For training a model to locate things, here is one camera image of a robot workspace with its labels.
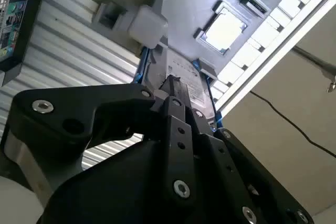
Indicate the hard disk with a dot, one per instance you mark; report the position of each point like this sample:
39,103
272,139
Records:
189,77

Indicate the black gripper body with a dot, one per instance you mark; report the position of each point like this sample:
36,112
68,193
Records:
118,195

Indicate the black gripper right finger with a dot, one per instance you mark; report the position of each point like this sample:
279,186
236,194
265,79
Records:
236,161

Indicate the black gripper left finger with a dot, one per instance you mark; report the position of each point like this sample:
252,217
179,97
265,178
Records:
78,108

